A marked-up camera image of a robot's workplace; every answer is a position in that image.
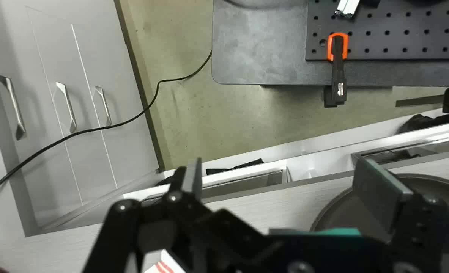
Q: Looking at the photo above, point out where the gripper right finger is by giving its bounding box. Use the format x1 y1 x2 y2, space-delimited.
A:
352 157 449 273

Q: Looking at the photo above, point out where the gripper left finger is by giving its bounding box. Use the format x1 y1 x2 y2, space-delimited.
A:
82 157 271 273

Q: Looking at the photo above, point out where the red and white packet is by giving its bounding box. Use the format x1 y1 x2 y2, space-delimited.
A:
144 249 187 273

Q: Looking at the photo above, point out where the orange and black clamp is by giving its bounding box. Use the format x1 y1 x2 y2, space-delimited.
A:
323 32 350 108

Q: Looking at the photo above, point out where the aluminium profile bar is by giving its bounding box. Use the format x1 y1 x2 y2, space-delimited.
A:
334 0 361 19

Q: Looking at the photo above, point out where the black cable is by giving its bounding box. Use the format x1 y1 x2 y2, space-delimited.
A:
0 50 213 202

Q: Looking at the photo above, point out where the grey cabinet with metal handles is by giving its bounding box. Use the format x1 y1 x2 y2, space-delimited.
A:
0 0 161 237

